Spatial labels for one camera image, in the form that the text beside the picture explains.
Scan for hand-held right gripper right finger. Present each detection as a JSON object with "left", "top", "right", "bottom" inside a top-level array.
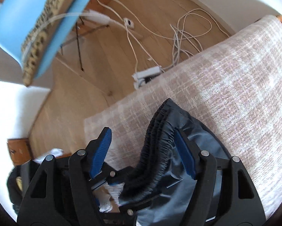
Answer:
[{"left": 175, "top": 128, "right": 267, "bottom": 226}]

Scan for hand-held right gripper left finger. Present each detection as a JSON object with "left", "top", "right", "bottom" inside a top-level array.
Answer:
[{"left": 17, "top": 127, "right": 112, "bottom": 226}]

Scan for dark grey pants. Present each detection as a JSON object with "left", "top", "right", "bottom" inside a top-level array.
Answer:
[{"left": 117, "top": 98, "right": 234, "bottom": 226}]

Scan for brown wooden furniture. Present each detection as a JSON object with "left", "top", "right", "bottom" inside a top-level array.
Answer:
[{"left": 7, "top": 137, "right": 34, "bottom": 168}]

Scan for beige checked blanket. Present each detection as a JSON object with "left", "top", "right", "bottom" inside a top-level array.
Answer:
[{"left": 84, "top": 15, "right": 282, "bottom": 222}]

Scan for white power strip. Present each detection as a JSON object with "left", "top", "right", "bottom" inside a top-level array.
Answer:
[{"left": 132, "top": 65, "right": 166, "bottom": 90}]

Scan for dark cloth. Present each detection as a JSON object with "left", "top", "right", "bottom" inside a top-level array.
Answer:
[{"left": 6, "top": 161, "right": 33, "bottom": 213}]

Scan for leopard print cushion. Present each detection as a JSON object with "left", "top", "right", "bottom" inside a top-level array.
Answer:
[{"left": 21, "top": 0, "right": 88, "bottom": 87}]

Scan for blue plastic chair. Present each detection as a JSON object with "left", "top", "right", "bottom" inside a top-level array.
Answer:
[{"left": 0, "top": 0, "right": 95, "bottom": 79}]

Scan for tangled white cable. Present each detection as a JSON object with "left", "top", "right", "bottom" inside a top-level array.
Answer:
[{"left": 170, "top": 8, "right": 231, "bottom": 69}]

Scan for white cable with switch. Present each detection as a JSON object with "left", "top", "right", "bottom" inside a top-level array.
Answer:
[{"left": 81, "top": 0, "right": 166, "bottom": 74}]

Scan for white cushion cable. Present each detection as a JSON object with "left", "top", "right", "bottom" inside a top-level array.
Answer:
[{"left": 21, "top": 11, "right": 85, "bottom": 60}]

